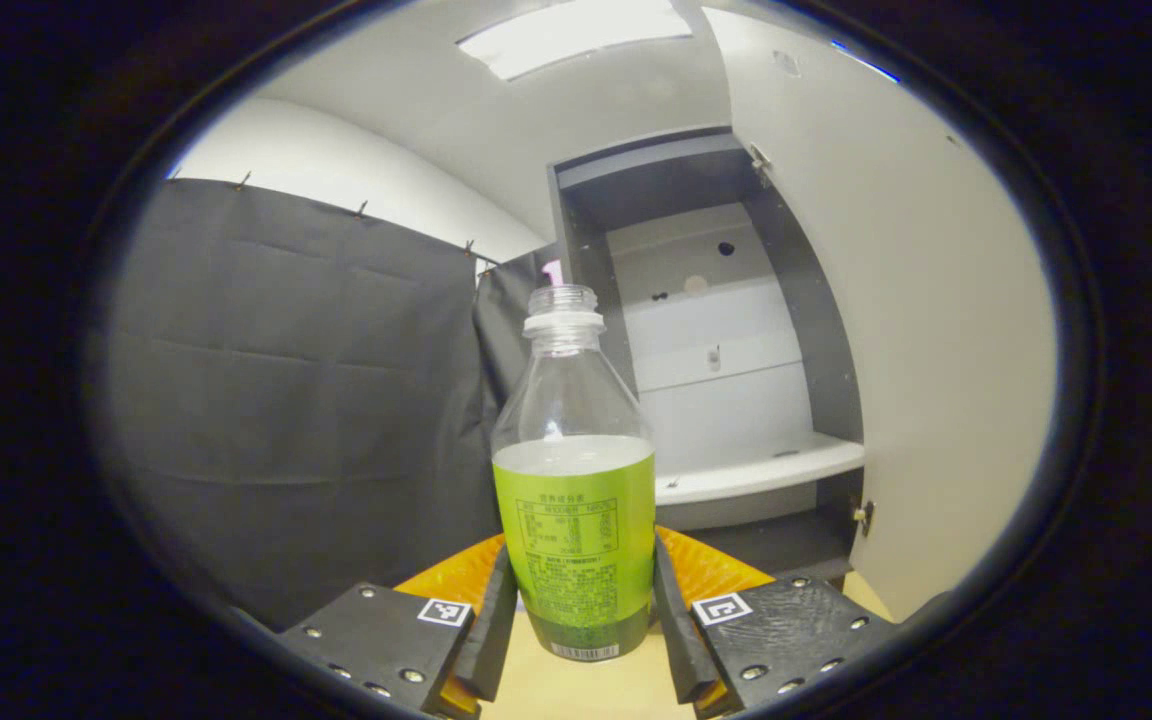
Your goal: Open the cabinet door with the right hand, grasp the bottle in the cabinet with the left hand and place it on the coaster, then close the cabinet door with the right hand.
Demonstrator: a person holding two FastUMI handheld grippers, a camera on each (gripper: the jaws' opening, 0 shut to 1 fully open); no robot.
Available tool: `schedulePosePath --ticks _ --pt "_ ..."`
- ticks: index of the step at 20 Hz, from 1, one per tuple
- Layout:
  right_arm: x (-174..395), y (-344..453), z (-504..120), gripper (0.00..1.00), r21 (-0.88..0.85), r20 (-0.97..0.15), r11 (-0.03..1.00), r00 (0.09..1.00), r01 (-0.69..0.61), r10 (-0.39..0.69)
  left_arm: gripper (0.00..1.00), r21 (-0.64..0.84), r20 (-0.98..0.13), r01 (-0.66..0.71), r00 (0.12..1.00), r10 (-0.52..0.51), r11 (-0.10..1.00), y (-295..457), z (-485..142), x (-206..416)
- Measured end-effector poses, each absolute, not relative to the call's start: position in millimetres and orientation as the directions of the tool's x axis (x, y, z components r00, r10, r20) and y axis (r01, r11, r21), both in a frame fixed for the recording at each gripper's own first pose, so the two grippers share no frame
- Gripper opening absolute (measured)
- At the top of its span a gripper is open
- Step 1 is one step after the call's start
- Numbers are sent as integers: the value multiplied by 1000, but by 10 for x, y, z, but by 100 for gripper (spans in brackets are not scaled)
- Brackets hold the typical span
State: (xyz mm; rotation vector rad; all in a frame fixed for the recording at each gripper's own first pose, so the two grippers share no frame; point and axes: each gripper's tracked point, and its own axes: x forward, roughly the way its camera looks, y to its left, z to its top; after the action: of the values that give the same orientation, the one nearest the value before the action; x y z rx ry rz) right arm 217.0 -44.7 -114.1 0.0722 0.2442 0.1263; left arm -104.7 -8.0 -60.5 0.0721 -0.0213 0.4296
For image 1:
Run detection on ceiling light panel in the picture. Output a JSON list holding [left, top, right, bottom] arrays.
[[456, 0, 694, 81]]

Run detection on white cabinet shelf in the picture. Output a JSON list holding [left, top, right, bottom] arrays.
[[654, 432, 867, 506]]

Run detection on dark grey cabinet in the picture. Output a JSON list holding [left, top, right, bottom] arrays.
[[546, 125, 867, 586]]

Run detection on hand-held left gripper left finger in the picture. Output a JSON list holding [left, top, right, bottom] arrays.
[[274, 532, 520, 720]]

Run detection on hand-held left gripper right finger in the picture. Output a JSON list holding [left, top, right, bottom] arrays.
[[651, 527, 902, 719]]

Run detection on black backdrop cloth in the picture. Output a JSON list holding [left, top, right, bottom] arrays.
[[101, 178, 577, 631]]

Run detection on light grey cabinet door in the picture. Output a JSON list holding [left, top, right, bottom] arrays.
[[701, 5, 1059, 623]]

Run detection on green label plastic bottle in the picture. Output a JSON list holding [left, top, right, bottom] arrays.
[[489, 284, 657, 663]]

